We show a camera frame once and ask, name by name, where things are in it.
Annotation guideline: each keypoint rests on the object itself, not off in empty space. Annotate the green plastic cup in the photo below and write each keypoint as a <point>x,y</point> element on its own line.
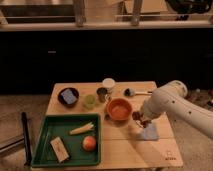
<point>89,101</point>

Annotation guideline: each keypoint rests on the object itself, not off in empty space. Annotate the dark metal mug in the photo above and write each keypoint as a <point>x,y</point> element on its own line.
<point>103,94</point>

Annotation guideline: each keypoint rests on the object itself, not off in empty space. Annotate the beige rectangular sponge block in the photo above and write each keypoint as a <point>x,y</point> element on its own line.
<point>59,149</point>

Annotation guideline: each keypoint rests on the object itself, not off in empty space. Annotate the orange round fruit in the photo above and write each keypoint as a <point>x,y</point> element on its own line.
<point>89,143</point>

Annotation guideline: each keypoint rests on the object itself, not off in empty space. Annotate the blue sponge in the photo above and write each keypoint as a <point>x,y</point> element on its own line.
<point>68,96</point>

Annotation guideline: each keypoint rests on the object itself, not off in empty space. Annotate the dark red grape bunch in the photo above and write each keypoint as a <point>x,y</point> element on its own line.
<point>137,117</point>

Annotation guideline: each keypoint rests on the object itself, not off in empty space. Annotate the black bowl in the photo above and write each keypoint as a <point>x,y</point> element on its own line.
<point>62,101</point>

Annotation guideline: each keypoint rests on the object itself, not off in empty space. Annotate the black stand bar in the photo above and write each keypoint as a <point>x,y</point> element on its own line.
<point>26,136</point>

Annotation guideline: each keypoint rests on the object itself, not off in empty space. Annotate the white cup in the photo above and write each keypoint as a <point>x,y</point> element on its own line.
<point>109,84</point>

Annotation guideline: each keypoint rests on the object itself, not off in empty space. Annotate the red orange bowl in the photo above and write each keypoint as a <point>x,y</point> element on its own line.
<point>119,109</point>

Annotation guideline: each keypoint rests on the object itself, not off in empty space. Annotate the green plastic tray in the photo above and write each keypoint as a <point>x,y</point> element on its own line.
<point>59,126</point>

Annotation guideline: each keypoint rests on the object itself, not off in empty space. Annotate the blue folded cloth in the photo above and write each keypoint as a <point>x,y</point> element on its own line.
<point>149,133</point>

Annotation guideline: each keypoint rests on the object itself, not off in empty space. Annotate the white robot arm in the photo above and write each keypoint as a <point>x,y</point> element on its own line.
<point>170,98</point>

